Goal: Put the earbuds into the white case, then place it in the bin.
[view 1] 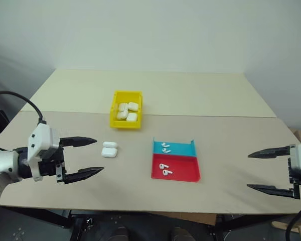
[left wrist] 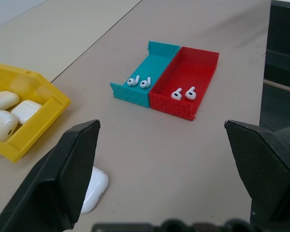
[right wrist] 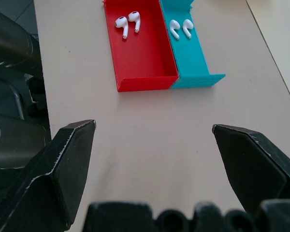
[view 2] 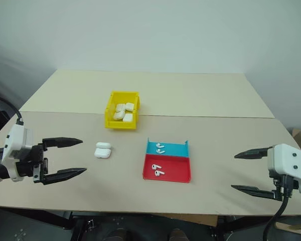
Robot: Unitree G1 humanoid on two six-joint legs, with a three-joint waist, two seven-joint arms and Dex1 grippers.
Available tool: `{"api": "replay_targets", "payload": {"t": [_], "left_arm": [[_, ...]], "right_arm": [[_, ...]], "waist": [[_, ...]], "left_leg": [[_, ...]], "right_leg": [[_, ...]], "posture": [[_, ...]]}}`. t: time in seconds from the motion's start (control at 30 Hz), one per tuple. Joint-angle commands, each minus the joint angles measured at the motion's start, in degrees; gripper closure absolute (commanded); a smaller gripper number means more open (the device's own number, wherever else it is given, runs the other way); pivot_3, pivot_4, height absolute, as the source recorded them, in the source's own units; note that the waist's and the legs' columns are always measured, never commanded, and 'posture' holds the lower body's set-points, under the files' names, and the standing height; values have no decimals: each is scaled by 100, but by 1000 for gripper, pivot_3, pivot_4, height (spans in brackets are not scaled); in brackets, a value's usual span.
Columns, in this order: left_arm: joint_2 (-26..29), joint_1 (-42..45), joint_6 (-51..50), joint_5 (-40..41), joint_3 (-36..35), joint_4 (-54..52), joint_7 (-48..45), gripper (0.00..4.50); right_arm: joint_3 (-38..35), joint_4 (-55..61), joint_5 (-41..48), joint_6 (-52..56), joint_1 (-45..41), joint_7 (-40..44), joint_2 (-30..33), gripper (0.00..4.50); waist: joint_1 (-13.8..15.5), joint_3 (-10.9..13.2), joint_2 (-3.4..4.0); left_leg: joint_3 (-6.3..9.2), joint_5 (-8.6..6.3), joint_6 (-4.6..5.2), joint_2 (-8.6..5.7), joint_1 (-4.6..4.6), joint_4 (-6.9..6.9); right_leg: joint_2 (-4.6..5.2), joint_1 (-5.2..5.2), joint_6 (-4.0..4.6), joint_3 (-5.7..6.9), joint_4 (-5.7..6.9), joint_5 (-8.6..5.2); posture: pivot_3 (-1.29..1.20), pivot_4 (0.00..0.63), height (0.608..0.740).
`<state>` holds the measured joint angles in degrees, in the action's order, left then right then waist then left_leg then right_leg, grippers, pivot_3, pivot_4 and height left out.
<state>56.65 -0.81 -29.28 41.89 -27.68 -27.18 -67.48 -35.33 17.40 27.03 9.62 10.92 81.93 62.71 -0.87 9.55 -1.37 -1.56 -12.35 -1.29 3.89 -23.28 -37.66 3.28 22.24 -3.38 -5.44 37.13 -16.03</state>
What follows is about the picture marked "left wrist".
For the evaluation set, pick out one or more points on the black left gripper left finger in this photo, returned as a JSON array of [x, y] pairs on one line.
[[50, 188]]

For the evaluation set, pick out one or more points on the red brick-pattern tray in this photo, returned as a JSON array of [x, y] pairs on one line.
[[191, 72]]

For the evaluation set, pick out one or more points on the dark grey furniture frame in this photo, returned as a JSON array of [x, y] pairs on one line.
[[282, 48]]

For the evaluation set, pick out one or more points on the teal brick-pattern tray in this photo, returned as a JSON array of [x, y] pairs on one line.
[[149, 70]]

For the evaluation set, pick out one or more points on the white earbud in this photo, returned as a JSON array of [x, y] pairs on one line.
[[190, 94], [132, 82], [176, 95], [144, 84]]

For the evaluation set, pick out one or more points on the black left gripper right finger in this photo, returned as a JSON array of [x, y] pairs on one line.
[[265, 169]]

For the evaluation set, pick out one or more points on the yellow plastic bin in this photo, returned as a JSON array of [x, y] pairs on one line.
[[46, 120]]

